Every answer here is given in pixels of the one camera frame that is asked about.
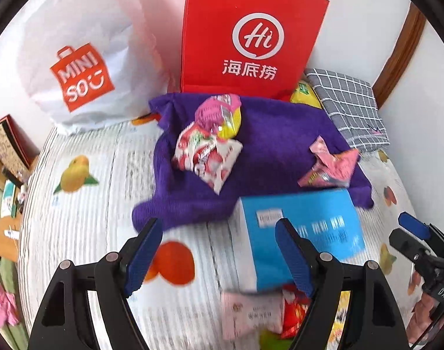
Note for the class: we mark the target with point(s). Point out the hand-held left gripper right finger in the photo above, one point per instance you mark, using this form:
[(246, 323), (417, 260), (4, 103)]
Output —
[(295, 259)]

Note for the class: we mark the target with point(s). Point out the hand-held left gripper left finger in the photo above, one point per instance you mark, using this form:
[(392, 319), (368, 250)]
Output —
[(145, 255)]

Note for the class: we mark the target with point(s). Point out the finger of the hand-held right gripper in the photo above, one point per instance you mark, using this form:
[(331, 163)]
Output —
[(413, 224), (404, 242)]

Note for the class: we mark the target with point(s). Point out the pale pink snack packet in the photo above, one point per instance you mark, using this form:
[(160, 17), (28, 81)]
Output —
[(251, 313)]

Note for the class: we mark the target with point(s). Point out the green snack packet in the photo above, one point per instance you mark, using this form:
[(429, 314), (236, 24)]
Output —
[(273, 339)]

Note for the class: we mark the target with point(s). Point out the pink packet with silver edge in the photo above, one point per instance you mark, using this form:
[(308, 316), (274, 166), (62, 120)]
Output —
[(335, 169)]

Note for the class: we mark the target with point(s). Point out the small pink candy packet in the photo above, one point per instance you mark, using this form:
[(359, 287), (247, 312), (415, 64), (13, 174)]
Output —
[(318, 147)]

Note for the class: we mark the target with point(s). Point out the white red snack packet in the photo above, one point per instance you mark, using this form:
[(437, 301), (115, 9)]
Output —
[(203, 156)]

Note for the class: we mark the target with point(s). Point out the purple towel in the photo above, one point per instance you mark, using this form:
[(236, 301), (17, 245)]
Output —
[(273, 142)]

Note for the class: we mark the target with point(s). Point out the pink yellow snack packet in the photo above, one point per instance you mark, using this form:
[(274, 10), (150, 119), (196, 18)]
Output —
[(214, 111)]

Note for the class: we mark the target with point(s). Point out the person's right hand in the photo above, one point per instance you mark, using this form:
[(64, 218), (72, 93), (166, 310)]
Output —
[(422, 317)]

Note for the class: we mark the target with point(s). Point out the blue tissue pack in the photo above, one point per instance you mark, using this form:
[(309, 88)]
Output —
[(302, 226)]

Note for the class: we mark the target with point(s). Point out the fruit print tablecloth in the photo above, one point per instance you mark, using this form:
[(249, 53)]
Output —
[(97, 226)]

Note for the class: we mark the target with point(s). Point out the grey checked folded cloth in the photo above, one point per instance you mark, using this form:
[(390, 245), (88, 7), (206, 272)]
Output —
[(346, 105)]

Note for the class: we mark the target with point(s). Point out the small white teal box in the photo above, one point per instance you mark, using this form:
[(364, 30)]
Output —
[(10, 198)]

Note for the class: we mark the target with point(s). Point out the pink cloth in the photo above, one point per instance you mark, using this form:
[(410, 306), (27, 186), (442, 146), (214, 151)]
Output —
[(3, 299)]

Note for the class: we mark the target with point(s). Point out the yellow green snack bag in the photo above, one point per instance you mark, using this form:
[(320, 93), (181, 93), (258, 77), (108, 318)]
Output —
[(304, 94)]

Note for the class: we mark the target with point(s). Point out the patterned box with red edge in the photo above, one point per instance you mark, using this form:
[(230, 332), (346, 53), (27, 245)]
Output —
[(4, 146)]

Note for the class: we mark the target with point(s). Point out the white plastic shopping bag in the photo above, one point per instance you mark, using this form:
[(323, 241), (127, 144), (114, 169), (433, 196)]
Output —
[(97, 25)]

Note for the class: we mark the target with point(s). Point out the red paper bag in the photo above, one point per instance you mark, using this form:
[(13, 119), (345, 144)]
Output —
[(222, 25)]

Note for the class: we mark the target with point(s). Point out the brown wooden door frame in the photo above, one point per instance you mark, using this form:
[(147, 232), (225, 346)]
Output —
[(400, 54)]

